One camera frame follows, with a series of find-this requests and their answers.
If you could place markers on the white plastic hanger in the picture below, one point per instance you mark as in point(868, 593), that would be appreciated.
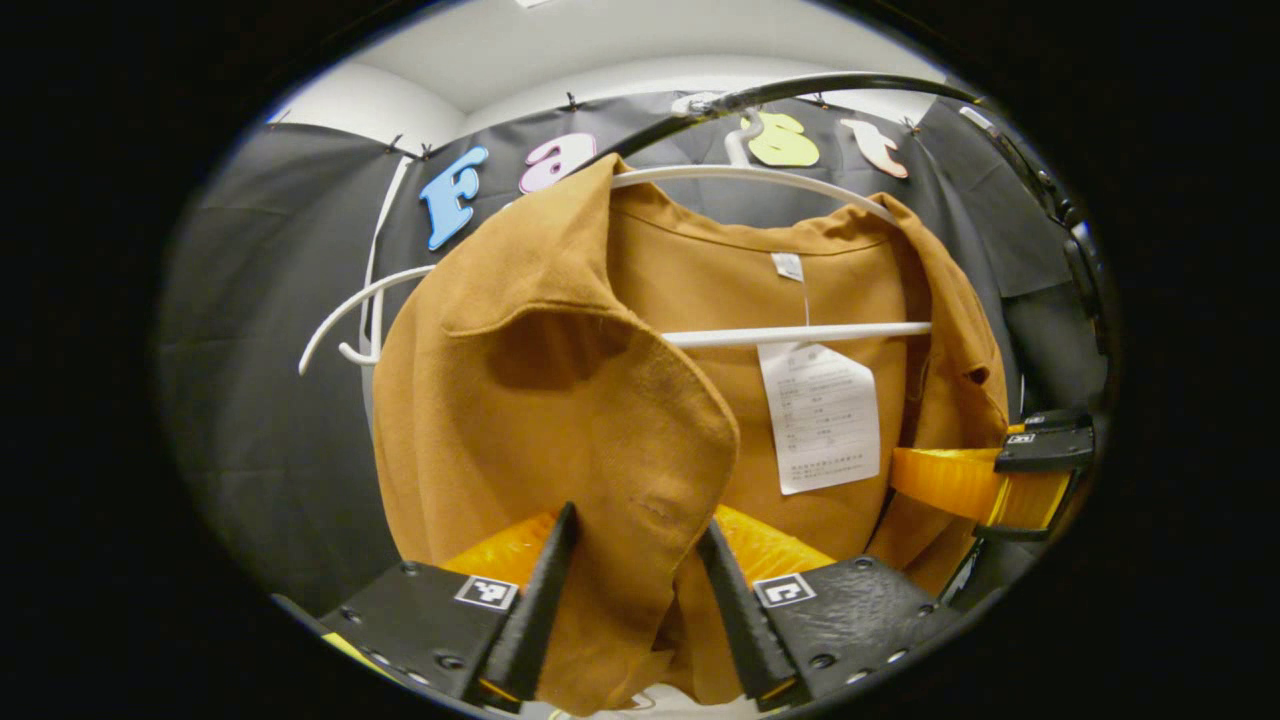
point(345, 310)
point(800, 334)

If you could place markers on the white laundry hamper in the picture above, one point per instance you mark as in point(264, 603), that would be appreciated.
point(670, 703)

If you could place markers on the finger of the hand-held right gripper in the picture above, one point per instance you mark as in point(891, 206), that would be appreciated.
point(950, 480)
point(1050, 420)

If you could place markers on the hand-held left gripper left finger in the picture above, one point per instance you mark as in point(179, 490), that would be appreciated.
point(535, 610)

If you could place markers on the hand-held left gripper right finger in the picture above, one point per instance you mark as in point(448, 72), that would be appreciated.
point(745, 620)

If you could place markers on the black clothes rack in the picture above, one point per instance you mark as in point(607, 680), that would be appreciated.
point(850, 80)

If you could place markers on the black backdrop cloth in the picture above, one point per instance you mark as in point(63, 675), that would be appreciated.
point(270, 400)

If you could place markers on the brown shirt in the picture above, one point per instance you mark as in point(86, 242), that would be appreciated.
point(520, 430)

